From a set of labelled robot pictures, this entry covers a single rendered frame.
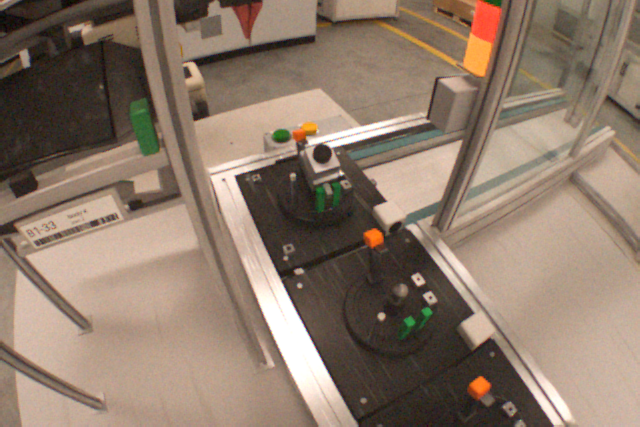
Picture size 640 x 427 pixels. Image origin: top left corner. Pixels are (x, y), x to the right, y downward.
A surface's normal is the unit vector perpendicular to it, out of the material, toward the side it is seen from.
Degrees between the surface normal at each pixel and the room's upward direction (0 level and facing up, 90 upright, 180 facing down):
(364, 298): 0
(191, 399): 0
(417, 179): 0
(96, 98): 65
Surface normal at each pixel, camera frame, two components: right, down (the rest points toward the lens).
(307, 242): 0.03, -0.71
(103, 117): 0.26, 0.32
